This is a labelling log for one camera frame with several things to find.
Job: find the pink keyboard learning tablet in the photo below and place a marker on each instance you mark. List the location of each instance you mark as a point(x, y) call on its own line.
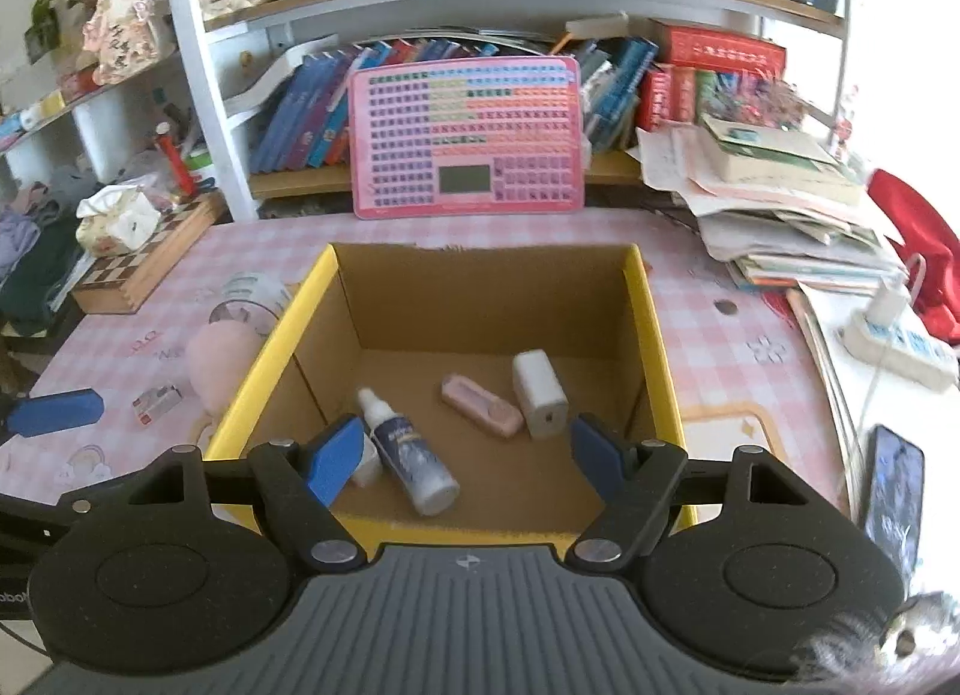
point(467, 136)

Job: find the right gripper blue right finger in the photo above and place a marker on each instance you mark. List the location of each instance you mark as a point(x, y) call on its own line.
point(636, 482)

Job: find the white red small carton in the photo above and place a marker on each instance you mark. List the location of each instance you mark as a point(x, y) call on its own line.
point(152, 404)

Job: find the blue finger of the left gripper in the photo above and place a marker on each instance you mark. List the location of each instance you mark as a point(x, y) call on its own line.
point(38, 416)

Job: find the white power adapter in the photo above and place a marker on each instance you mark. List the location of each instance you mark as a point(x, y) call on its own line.
point(540, 394)

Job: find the wooden chess box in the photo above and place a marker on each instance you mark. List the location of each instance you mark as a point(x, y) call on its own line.
point(121, 284)

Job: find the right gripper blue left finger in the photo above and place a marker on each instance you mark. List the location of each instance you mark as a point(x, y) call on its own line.
point(296, 484)

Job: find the dark blue spray bottle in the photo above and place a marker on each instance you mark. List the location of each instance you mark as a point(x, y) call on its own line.
point(429, 484)

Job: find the white bookshelf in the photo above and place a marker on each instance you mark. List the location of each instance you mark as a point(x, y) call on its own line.
point(221, 58)

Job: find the yellow cardboard box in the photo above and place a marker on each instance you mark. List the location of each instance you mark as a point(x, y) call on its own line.
point(399, 320)

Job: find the pink pig plush toy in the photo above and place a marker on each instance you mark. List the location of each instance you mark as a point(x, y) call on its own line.
point(217, 360)

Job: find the pile of clothes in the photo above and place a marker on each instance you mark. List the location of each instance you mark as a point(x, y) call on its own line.
point(39, 248)

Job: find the floral tissue pack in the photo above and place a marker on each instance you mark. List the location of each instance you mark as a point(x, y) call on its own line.
point(116, 220)

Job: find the stack of papers and books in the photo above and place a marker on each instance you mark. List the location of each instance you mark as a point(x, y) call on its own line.
point(775, 226)

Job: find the pink checkered table mat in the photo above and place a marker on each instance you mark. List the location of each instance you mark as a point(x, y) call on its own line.
point(728, 349)

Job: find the row of books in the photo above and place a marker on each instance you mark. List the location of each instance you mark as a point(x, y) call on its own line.
point(624, 83)

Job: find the small white cube block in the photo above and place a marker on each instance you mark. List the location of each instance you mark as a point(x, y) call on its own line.
point(369, 467)

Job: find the white power strip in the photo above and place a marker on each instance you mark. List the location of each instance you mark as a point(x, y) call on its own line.
point(878, 334)

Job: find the red doll figure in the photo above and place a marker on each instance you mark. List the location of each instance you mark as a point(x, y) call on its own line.
point(164, 142)

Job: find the black smartphone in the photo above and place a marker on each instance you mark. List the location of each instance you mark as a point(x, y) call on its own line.
point(894, 505)

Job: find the pink eraser case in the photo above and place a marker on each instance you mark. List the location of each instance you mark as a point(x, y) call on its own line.
point(490, 412)

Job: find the clear tape roll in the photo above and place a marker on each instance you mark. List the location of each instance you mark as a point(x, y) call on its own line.
point(257, 299)

